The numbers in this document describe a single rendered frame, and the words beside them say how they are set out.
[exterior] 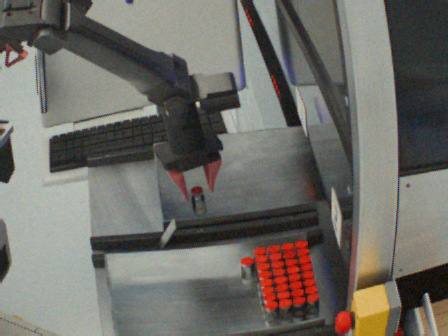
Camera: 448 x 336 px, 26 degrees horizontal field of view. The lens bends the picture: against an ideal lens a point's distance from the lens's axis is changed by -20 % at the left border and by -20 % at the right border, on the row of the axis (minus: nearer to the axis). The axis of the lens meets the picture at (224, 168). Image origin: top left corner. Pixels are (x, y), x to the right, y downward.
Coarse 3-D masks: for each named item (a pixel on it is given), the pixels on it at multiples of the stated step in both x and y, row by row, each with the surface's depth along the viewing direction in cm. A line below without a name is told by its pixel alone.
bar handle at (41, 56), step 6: (42, 54) 230; (42, 60) 231; (42, 66) 232; (42, 72) 233; (42, 78) 233; (42, 84) 234; (42, 90) 235; (42, 96) 236; (42, 102) 237; (42, 108) 238; (48, 108) 239
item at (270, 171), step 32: (288, 128) 216; (160, 160) 215; (224, 160) 214; (256, 160) 213; (288, 160) 212; (160, 192) 200; (224, 192) 205; (256, 192) 204; (288, 192) 203; (320, 192) 202; (192, 224) 193; (224, 224) 194
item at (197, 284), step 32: (128, 256) 185; (160, 256) 186; (192, 256) 186; (224, 256) 187; (128, 288) 181; (160, 288) 181; (192, 288) 181; (224, 288) 180; (256, 288) 180; (128, 320) 173; (160, 320) 173; (192, 320) 173; (224, 320) 172; (256, 320) 172; (320, 320) 165
